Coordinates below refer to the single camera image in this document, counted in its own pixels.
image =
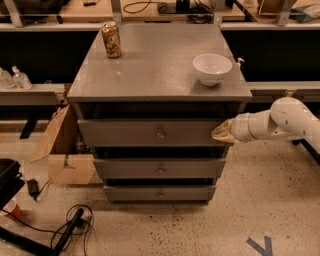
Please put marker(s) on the padded gripper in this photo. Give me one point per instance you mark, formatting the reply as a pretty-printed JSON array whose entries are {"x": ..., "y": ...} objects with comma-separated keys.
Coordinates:
[{"x": 240, "y": 128}]

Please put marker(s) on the grey top drawer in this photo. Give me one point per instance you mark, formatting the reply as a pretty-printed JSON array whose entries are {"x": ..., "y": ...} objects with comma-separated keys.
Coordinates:
[{"x": 125, "y": 133}]

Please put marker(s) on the grey drawer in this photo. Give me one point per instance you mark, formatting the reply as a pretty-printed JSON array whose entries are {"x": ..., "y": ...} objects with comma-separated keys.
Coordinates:
[
  {"x": 159, "y": 168},
  {"x": 159, "y": 193},
  {"x": 125, "y": 133}
]

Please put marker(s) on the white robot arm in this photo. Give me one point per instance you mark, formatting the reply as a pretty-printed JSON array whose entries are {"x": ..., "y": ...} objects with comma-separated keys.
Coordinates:
[{"x": 287, "y": 119}]

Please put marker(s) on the grey middle drawer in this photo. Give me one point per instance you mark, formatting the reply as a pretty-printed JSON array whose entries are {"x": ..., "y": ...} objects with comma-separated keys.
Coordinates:
[{"x": 159, "y": 168}]

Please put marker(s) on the grey bottom drawer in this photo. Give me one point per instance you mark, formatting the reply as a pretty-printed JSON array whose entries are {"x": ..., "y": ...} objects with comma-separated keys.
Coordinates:
[{"x": 159, "y": 193}]

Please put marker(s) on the white bowl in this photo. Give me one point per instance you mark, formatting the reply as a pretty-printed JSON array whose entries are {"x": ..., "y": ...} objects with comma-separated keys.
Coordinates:
[{"x": 211, "y": 68}]

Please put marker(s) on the white pump bottle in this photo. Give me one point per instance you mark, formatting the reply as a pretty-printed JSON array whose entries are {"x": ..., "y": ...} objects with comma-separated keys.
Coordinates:
[{"x": 240, "y": 63}]

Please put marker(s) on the black chair leg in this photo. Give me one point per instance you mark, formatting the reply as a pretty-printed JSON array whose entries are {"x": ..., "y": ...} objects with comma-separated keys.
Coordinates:
[{"x": 315, "y": 155}]

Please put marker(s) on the blue tape mark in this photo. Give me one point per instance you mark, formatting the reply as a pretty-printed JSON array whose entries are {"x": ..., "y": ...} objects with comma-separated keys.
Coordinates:
[{"x": 265, "y": 250}]

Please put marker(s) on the gold beverage can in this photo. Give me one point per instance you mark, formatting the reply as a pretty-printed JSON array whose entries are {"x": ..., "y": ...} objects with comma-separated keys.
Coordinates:
[{"x": 111, "y": 38}]

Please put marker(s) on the brown cardboard box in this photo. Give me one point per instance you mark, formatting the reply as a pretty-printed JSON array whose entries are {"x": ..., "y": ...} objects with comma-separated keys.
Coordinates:
[{"x": 66, "y": 165}]

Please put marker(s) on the grey long shelf bench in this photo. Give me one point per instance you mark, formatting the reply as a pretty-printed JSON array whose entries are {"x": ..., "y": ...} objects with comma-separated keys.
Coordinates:
[{"x": 55, "y": 94}]

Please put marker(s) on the black power adapter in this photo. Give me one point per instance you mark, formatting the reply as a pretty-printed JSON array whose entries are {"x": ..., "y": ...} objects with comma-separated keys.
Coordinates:
[{"x": 33, "y": 188}]

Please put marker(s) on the clear sanitizer bottle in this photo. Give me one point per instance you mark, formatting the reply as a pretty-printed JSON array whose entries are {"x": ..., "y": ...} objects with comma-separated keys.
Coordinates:
[{"x": 21, "y": 79}]

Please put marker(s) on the black bin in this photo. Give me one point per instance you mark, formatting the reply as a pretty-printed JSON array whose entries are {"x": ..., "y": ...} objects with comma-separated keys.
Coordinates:
[{"x": 10, "y": 180}]

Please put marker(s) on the clear bottle at edge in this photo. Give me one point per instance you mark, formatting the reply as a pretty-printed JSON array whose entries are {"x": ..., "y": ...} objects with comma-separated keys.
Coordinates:
[{"x": 6, "y": 80}]

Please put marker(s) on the red plastic cup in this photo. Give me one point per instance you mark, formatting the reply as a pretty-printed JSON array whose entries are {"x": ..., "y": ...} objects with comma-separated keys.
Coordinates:
[{"x": 11, "y": 210}]

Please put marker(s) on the black stand base bar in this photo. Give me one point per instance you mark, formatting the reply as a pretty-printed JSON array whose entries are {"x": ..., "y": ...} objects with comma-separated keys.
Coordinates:
[{"x": 38, "y": 249}]

